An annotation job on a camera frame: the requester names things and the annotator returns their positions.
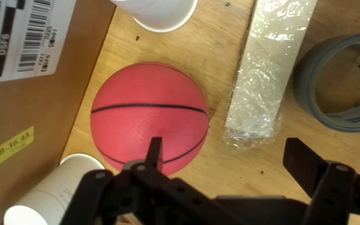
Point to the pink rubber basketball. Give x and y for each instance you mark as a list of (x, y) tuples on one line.
[(147, 92)]

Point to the white paper cup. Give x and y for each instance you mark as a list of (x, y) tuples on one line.
[(159, 14), (47, 195)]

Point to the brown cardboard shipping box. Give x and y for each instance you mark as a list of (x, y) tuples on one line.
[(43, 113)]

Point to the grey duct tape roll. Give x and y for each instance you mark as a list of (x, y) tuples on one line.
[(309, 95)]

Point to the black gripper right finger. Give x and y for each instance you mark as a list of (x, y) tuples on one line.
[(338, 195)]

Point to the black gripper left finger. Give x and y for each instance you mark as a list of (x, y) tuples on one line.
[(118, 200)]

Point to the plastic wrapped wooden board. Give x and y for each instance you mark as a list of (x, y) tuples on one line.
[(268, 63)]

